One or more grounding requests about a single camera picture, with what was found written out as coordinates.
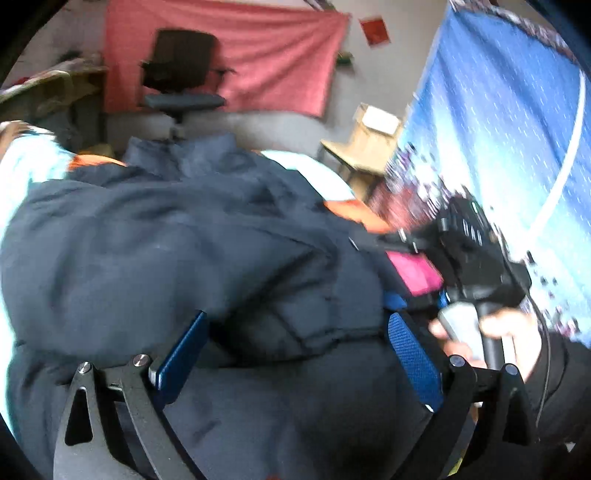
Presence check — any striped bedsheet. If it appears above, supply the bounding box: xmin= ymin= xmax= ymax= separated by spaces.
xmin=0 ymin=121 xmax=398 ymax=444

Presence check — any pink cloth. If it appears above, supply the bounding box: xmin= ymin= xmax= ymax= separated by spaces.
xmin=388 ymin=251 xmax=444 ymax=296

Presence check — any red checked wall cloth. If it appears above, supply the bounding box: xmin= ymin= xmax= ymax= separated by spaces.
xmin=104 ymin=0 xmax=352 ymax=118

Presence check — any black office chair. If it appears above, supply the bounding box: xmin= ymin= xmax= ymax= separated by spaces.
xmin=139 ymin=28 xmax=236 ymax=144

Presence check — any person's right forearm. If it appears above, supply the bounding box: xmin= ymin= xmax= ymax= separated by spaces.
xmin=522 ymin=330 xmax=591 ymax=444

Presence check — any white box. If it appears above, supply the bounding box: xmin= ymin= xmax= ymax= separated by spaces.
xmin=353 ymin=104 xmax=402 ymax=139

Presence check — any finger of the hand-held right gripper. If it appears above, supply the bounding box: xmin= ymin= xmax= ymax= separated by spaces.
xmin=381 ymin=288 xmax=409 ymax=312

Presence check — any wooden desk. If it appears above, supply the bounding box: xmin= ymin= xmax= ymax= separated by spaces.
xmin=0 ymin=60 xmax=109 ymax=153

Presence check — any red paper sheet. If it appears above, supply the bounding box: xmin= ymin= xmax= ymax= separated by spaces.
xmin=359 ymin=16 xmax=391 ymax=47

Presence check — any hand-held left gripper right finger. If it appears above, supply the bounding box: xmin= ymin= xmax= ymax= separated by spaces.
xmin=388 ymin=311 xmax=539 ymax=480

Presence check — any navy padded jacket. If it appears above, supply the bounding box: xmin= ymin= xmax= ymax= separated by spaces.
xmin=0 ymin=134 xmax=476 ymax=480

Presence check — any blue printed curtain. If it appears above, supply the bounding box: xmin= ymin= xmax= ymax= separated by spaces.
xmin=383 ymin=0 xmax=591 ymax=349

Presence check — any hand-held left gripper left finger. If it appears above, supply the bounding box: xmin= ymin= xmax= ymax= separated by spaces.
xmin=53 ymin=310 xmax=211 ymax=480

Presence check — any person's right hand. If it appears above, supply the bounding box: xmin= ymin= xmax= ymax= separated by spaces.
xmin=429 ymin=309 xmax=543 ymax=384

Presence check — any wooden side table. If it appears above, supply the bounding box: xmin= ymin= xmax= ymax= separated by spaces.
xmin=321 ymin=104 xmax=407 ymax=204

